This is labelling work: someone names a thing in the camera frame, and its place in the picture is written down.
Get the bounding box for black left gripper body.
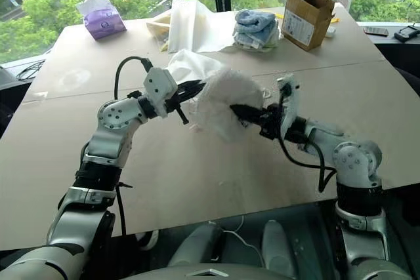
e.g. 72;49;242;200
165;83;190;126

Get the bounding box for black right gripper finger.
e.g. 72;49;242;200
229;104;264;120
238;115;264;129

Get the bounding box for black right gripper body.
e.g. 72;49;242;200
259;104;287;140

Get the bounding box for fluffy white towel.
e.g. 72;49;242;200
196;68;265;144

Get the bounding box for stack of blue towels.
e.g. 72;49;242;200
232;9;280;53

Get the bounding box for purple tissue pack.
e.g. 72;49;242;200
75;0;128;41

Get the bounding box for open brown cardboard box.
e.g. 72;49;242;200
281;0;336;52

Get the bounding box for grey robot right leg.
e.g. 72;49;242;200
261;219;297;278

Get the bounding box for grey robot leg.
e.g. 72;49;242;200
261;219;297;278
167;222;224;268

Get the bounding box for grey robot left leg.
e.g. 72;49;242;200
167;222;224;268

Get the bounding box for smartphone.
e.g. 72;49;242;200
363;26;390;37

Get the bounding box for grey robot torso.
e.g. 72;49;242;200
120;262;298;280

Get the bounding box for black handheld device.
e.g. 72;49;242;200
393;22;420;43

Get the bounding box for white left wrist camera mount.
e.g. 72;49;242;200
143;67;179;119

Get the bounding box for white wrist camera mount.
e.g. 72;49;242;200
276;74;301;130
143;67;179;119

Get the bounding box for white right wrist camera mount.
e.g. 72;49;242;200
276;74;301;130

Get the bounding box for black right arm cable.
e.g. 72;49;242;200
277;89;338;193

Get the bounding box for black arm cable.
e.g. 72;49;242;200
113;56;154;237
277;89;338;193

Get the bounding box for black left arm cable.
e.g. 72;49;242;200
113;56;154;237

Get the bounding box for thin white cable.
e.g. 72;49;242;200
209;214;264;268

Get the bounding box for black cables on sill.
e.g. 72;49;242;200
15;59;46;81

